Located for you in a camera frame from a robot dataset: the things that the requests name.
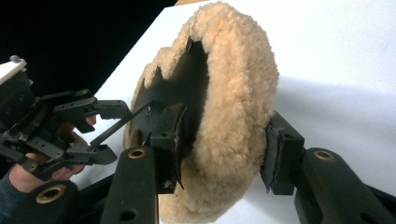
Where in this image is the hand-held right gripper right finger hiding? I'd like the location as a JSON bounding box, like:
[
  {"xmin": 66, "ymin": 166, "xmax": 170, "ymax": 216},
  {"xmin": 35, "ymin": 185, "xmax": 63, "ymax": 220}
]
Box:
[{"xmin": 260, "ymin": 110, "xmax": 396, "ymax": 224}]

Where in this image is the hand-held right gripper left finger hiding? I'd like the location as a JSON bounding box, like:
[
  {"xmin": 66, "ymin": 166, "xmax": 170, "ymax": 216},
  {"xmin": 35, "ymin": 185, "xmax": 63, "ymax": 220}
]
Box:
[{"xmin": 99, "ymin": 103, "xmax": 188, "ymax": 224}]

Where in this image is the beige fluffy steering wheel cover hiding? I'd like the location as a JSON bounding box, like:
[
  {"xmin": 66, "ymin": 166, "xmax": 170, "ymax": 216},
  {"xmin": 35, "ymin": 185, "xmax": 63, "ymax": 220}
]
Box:
[{"xmin": 88, "ymin": 1, "xmax": 280, "ymax": 224}]

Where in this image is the white table mat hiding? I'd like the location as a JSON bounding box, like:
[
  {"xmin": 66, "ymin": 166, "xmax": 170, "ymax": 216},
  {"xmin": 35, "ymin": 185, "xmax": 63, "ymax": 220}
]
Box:
[{"xmin": 69, "ymin": 0, "xmax": 396, "ymax": 224}]

